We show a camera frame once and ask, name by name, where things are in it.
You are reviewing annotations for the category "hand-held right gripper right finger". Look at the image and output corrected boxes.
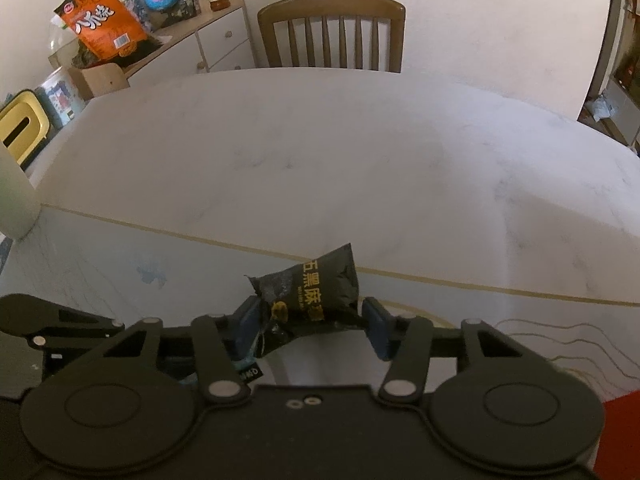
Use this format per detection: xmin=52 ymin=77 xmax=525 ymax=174
xmin=362 ymin=296 xmax=531 ymax=405

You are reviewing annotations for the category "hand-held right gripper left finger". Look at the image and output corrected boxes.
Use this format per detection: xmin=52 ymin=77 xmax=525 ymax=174
xmin=95 ymin=296 xmax=262 ymax=405

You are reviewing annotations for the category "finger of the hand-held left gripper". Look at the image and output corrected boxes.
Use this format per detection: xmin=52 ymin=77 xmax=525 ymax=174
xmin=0 ymin=294 xmax=126 ymax=352

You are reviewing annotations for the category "black snack packet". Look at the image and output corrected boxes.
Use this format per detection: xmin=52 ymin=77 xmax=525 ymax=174
xmin=243 ymin=242 xmax=362 ymax=358

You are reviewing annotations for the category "red cardboard box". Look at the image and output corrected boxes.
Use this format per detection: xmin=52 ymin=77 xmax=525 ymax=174
xmin=597 ymin=395 xmax=640 ymax=480

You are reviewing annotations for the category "yellow tissue box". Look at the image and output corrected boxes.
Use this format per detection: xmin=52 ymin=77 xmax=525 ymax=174
xmin=0 ymin=89 xmax=52 ymax=166

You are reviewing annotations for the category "printed tin can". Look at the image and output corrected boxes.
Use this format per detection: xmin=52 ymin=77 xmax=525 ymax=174
xmin=36 ymin=66 xmax=87 ymax=128

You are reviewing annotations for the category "brown cardboard box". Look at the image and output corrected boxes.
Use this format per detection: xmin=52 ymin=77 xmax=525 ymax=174
xmin=67 ymin=62 xmax=130 ymax=101

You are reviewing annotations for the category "clear plastic bottle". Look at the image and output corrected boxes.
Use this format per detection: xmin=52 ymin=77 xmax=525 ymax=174
xmin=47 ymin=15 xmax=88 ymax=68

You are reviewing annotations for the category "white sideboard cabinet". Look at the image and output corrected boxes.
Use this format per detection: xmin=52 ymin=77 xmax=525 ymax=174
xmin=120 ymin=0 xmax=257 ymax=91

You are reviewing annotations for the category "orange snack bag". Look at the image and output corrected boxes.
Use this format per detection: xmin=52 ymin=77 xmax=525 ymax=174
xmin=54 ymin=0 xmax=151 ymax=63

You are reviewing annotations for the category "light blue bag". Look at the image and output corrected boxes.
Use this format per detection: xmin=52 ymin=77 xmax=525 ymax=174
xmin=585 ymin=94 xmax=618 ymax=122

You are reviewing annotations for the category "wooden chair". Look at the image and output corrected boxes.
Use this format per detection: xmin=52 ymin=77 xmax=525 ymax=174
xmin=257 ymin=0 xmax=407 ymax=74

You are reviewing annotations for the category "dark brown door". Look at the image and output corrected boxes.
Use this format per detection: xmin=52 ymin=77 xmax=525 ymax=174
xmin=577 ymin=0 xmax=626 ymax=123

